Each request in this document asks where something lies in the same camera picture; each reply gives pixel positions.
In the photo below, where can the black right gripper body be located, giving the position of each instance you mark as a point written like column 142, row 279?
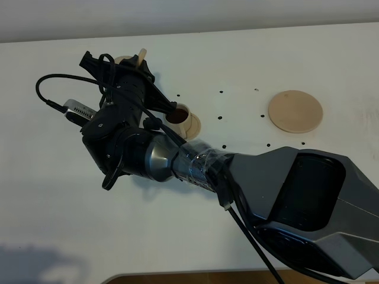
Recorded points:
column 114, row 137

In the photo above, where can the beige clay teapot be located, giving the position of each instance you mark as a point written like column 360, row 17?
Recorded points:
column 133, row 61

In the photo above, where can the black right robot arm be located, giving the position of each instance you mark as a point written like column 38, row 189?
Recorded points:
column 313, row 210

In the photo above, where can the beige teapot saucer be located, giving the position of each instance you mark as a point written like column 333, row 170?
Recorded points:
column 295, row 112

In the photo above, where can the beige middle teacup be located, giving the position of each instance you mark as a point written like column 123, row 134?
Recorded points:
column 179, row 121

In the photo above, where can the beige middle cup saucer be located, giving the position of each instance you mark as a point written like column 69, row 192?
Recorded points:
column 190, row 128

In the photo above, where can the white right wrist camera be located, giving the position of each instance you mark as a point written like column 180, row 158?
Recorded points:
column 78, row 113

